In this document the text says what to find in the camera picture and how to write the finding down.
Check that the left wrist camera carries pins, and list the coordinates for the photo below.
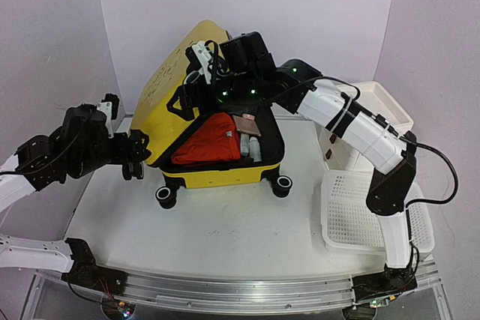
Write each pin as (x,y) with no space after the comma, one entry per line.
(110,107)

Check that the brown flat pouch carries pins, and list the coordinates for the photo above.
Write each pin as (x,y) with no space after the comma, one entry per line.
(246,125)

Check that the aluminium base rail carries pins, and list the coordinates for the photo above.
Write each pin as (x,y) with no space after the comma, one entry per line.
(263,297)

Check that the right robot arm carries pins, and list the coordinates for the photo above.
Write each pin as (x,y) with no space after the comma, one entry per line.
(301,89)

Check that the yellow cartoon print suitcase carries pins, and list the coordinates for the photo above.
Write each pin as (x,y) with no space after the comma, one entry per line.
(168,132)

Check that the white perforated plastic basket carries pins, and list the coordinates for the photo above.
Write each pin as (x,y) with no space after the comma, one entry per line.
(347,224)

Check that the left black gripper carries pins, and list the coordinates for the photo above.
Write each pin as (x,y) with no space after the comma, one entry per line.
(137,151)

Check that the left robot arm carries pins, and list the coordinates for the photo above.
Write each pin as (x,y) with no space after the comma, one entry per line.
(83,143)

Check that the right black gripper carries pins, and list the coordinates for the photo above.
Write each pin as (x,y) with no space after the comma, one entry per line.
(196,92)

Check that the white cosmetic tube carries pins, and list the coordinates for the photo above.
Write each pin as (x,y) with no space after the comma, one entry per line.
(244,144)

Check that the orange garment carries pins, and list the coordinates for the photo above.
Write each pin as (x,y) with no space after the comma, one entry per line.
(216,141)

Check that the white bottle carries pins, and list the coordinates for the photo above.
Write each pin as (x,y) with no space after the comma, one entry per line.
(255,149)

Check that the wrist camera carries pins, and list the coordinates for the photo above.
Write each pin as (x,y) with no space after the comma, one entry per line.
(110,107)
(203,61)

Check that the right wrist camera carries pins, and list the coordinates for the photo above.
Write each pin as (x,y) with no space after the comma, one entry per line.
(203,61)

